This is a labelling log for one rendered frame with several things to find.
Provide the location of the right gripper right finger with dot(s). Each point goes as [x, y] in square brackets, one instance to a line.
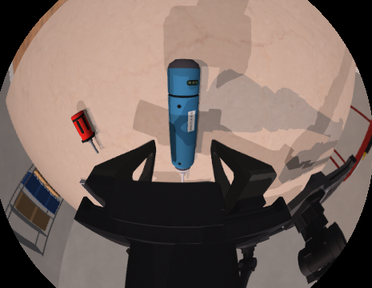
[252, 177]

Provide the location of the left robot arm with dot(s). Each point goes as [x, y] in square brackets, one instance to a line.
[247, 262]

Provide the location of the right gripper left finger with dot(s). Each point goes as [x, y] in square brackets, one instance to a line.
[124, 165]

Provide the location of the red screwdriver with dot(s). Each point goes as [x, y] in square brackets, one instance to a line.
[83, 127]

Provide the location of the dark blue electric screwdriver barrel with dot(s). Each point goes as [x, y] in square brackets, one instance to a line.
[183, 81]

